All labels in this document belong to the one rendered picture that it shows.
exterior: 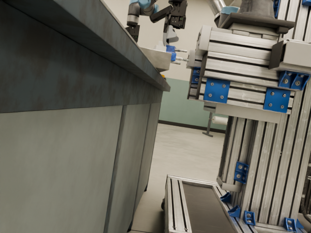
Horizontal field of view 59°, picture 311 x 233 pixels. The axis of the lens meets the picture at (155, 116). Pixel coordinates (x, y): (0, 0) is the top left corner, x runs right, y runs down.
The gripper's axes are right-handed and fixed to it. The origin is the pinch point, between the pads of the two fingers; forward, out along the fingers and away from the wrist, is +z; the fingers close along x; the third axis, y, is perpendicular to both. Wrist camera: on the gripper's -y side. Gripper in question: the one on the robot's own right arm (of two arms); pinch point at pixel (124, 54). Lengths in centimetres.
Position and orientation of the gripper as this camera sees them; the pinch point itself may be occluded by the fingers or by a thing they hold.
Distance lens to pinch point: 183.5
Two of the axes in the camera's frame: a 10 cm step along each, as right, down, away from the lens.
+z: -1.5, 9.9, 0.7
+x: -1.3, -0.9, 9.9
